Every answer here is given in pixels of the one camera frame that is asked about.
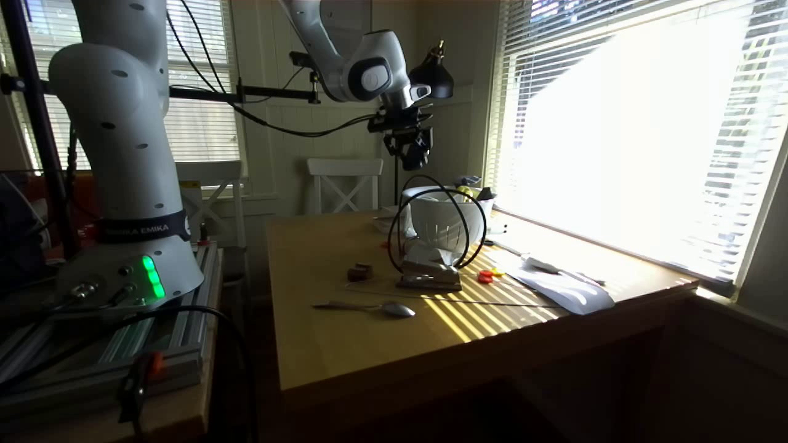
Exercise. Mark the small red yellow item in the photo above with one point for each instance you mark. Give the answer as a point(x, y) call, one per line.
point(486, 276)

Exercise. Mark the black horizontal rod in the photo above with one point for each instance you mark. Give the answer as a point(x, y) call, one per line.
point(271, 93)

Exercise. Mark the black desk lamp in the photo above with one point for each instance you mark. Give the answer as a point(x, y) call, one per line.
point(435, 80)

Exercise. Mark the white chair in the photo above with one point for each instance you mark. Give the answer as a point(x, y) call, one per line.
point(346, 166)
point(209, 171)

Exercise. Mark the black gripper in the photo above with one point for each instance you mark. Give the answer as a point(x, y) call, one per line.
point(413, 132)

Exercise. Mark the orange connector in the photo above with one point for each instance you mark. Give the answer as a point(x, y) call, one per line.
point(154, 364)

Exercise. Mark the silver black stapler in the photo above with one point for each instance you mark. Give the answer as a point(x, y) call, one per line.
point(429, 276)

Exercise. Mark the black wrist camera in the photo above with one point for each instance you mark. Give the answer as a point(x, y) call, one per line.
point(379, 123)

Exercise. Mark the silver spoon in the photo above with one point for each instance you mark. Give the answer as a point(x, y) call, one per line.
point(398, 308)

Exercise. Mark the black upright pole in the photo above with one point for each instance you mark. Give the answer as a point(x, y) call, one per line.
point(38, 123)

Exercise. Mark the white paper sheet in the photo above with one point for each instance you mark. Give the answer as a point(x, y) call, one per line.
point(569, 297)

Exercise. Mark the aluminium robot platform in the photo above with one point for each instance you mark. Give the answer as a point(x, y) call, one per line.
point(81, 361)

